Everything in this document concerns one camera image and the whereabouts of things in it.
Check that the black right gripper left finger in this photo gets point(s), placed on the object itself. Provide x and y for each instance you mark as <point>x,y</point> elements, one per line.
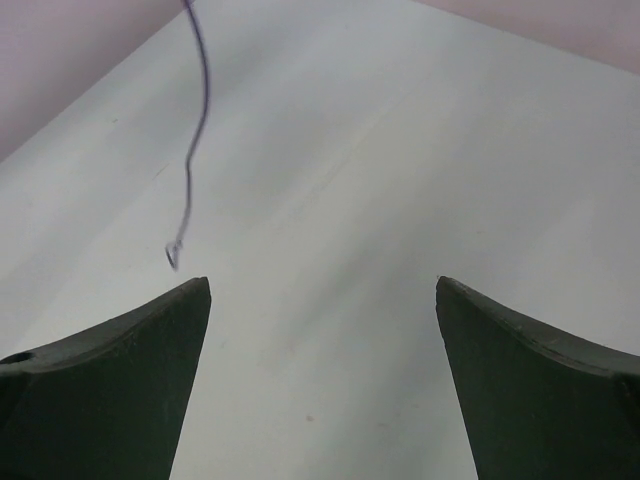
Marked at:
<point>108,402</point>

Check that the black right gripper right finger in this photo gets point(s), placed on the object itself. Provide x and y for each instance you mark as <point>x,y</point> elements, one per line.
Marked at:
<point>538,402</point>

